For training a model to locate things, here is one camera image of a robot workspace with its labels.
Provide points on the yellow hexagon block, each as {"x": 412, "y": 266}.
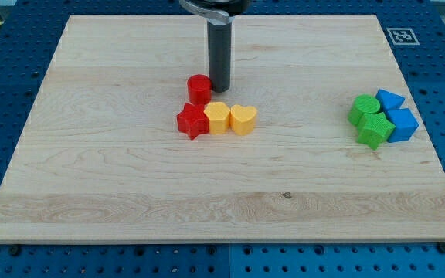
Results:
{"x": 218, "y": 115}

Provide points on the yellow heart block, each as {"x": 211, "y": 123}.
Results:
{"x": 243, "y": 119}

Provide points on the red star block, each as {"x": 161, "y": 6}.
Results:
{"x": 192, "y": 120}

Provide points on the red cylinder block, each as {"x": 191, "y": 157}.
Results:
{"x": 199, "y": 89}

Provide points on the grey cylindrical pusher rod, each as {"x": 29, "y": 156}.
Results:
{"x": 219, "y": 52}

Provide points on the light wooden board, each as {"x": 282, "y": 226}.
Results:
{"x": 101, "y": 159}

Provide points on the green cylinder block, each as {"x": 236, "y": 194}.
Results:
{"x": 363, "y": 104}

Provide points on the green star block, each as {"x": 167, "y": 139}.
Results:
{"x": 374, "y": 129}

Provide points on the blue triangle block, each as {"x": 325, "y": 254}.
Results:
{"x": 389, "y": 100}

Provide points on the blue cube block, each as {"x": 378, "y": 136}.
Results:
{"x": 405, "y": 124}

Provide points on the white fiducial marker tag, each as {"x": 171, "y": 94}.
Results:
{"x": 402, "y": 36}

